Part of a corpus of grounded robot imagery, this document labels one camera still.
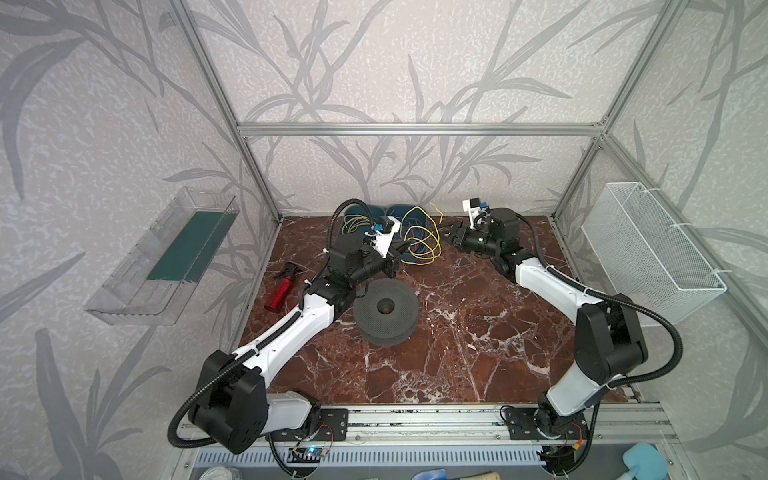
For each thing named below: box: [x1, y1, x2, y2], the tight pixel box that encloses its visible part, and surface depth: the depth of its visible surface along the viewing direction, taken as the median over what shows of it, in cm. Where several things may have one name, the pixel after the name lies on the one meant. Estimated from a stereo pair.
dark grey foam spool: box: [353, 278, 419, 347], surface depth 91 cm
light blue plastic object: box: [623, 443, 668, 480], surface depth 70 cm
